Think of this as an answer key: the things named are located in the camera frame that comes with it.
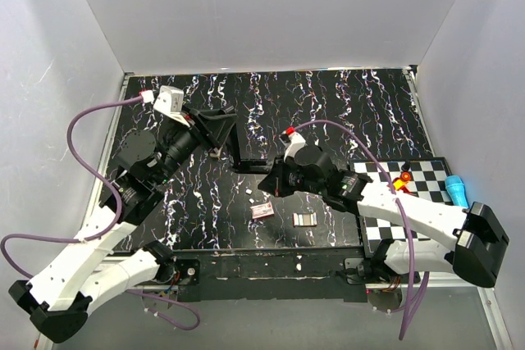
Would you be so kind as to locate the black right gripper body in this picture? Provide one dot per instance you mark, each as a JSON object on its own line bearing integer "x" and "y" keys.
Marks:
{"x": 289, "y": 179}

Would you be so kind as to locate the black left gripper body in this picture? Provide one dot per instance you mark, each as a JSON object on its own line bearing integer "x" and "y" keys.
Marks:
{"x": 181, "y": 143}

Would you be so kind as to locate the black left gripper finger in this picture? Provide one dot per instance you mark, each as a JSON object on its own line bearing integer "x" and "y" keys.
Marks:
{"x": 218, "y": 114}
{"x": 217, "y": 132}

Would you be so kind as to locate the white red staple box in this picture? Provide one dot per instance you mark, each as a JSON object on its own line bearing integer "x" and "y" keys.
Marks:
{"x": 262, "y": 210}

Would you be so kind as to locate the staple box tray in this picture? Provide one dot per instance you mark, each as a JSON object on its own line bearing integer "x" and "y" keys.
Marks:
{"x": 305, "y": 219}

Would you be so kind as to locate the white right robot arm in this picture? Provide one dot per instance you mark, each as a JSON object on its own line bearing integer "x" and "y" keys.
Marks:
{"x": 468, "y": 242}

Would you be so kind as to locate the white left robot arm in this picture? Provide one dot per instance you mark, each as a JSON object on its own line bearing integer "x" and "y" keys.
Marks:
{"x": 61, "y": 297}

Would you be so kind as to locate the red yellow toy vehicle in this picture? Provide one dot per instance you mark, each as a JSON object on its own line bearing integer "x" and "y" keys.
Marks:
{"x": 402, "y": 181}

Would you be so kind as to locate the black chess pawn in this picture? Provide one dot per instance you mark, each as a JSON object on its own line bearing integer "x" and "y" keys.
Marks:
{"x": 406, "y": 166}

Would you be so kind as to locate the black white checkerboard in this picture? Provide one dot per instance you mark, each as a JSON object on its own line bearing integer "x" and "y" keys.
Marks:
{"x": 428, "y": 208}

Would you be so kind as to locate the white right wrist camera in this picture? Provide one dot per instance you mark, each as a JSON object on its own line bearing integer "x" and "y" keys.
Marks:
{"x": 293, "y": 141}

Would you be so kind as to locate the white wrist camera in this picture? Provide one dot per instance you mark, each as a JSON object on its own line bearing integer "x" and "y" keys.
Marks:
{"x": 293, "y": 141}
{"x": 169, "y": 102}

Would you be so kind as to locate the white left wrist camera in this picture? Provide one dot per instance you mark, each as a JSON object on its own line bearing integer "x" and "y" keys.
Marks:
{"x": 169, "y": 102}

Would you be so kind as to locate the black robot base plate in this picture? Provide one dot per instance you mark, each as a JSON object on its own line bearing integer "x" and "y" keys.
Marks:
{"x": 270, "y": 273}

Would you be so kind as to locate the aluminium frame rail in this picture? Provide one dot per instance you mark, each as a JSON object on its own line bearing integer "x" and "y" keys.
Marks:
{"x": 95, "y": 137}

